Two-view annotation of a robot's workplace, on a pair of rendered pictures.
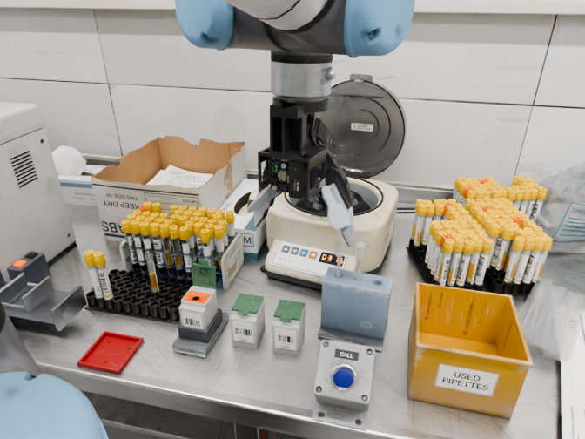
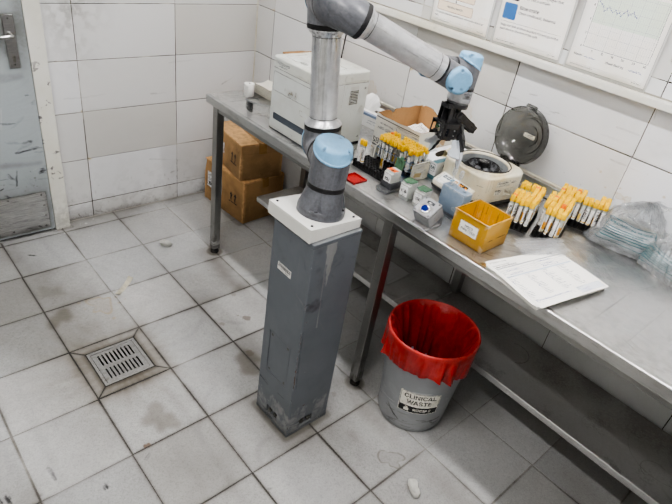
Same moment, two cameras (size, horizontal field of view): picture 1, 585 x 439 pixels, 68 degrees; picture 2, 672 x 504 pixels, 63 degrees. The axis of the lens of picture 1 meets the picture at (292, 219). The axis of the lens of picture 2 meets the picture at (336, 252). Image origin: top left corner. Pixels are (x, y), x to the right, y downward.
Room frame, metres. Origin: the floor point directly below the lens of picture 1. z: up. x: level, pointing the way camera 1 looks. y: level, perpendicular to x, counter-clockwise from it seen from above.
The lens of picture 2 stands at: (-1.12, -0.64, 1.74)
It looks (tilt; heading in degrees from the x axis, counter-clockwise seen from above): 33 degrees down; 30
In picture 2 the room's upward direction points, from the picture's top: 10 degrees clockwise
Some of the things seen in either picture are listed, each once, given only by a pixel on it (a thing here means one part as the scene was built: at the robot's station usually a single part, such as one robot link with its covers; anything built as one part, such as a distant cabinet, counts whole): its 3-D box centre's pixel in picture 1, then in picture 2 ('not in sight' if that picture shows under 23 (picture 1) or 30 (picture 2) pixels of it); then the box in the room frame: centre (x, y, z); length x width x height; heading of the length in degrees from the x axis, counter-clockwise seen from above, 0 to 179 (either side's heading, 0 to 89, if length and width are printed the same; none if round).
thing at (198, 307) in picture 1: (199, 312); (391, 177); (0.52, 0.14, 0.92); 0.05 x 0.04 x 0.06; 165
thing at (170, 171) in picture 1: (178, 187); (417, 134); (0.92, 0.26, 0.95); 0.29 x 0.25 x 0.15; 167
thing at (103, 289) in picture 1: (138, 273); (377, 157); (0.61, 0.26, 0.93); 0.17 x 0.09 x 0.11; 77
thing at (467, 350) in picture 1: (460, 346); (480, 225); (0.44, -0.23, 0.93); 0.13 x 0.13 x 0.10; 76
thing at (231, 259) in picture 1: (184, 253); (400, 161); (0.70, 0.21, 0.91); 0.20 x 0.10 x 0.07; 77
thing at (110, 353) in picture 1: (111, 351); (354, 178); (0.48, 0.27, 0.88); 0.07 x 0.07 x 0.01; 77
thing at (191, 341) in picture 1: (201, 326); (390, 184); (0.52, 0.14, 0.89); 0.09 x 0.05 x 0.04; 165
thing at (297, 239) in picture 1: (329, 223); (477, 176); (0.78, -0.08, 0.94); 0.30 x 0.24 x 0.12; 158
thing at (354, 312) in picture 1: (355, 305); (453, 201); (0.53, -0.10, 0.93); 0.10 x 0.07 x 0.10; 72
